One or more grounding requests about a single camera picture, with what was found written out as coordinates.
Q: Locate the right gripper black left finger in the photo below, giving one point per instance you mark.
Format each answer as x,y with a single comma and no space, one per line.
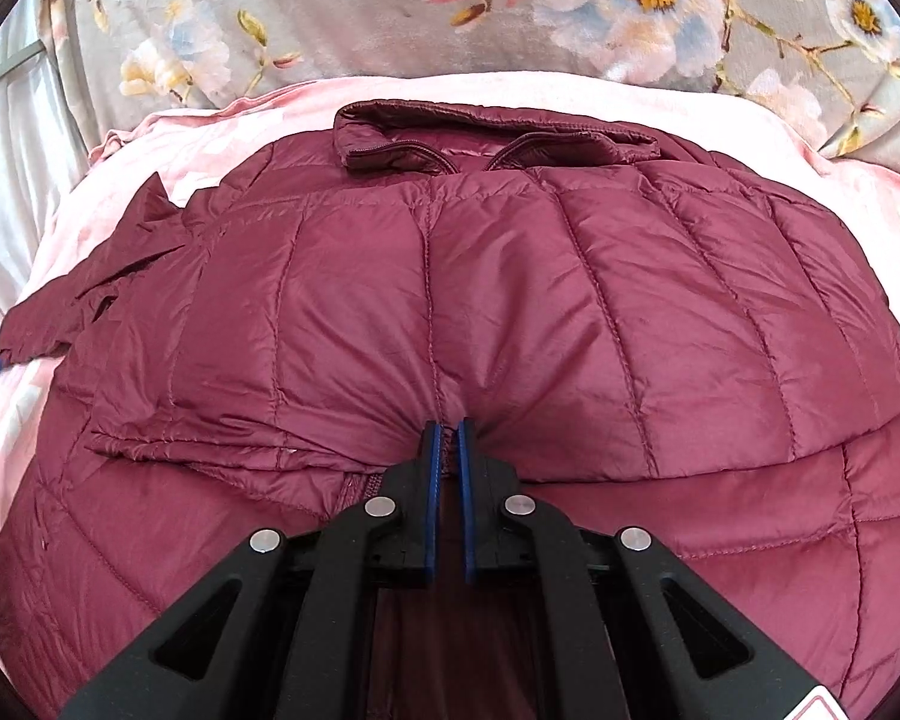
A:
282,627

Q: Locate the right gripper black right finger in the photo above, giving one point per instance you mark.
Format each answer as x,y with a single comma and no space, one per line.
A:
630,630

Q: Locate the maroon quilted puffer jacket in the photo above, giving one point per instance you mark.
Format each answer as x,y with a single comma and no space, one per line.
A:
495,329

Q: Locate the pink towel with white bows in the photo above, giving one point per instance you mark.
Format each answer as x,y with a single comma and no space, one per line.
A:
180,150

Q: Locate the grey floral bed sheet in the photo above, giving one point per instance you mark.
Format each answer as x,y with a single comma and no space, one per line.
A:
829,68

